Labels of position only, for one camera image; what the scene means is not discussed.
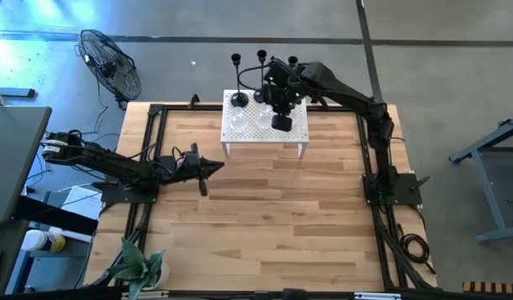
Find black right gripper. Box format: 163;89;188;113
262;81;303;133

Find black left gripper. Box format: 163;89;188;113
179;142;226;198

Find white perforated metal shelf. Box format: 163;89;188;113
220;89;310;159

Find white plant pot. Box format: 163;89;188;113
147;261;171;291

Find green potted plant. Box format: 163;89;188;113
107;236;168;300

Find white paper sheet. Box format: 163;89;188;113
62;185;103;221

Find black floor fan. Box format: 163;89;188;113
75;28;143;110

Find black desk beam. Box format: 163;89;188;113
12;194;99;237

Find white wipes canister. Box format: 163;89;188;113
21;229;67;253

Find grey desk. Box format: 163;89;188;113
0;105;53;226

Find silver aluminium bar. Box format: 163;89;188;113
354;292;403;300

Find black flat floor bar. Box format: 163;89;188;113
0;87;37;99

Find black aluminium table frame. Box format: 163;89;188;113
113;102;439;293

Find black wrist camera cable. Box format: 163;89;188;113
237;62;279;91

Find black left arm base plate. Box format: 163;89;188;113
100;181;160;204

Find black left arm cable bundle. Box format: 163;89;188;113
122;202;153;253

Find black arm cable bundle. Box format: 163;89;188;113
122;202;153;253
372;203;435;292

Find black fan cable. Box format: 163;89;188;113
91;77;111;134

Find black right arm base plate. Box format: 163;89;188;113
362;172;424;207

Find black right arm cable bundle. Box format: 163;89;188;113
372;203;435;292

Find black coiled cable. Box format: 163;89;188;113
399;224;436;275

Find blue-grey table frame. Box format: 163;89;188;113
447;114;513;243

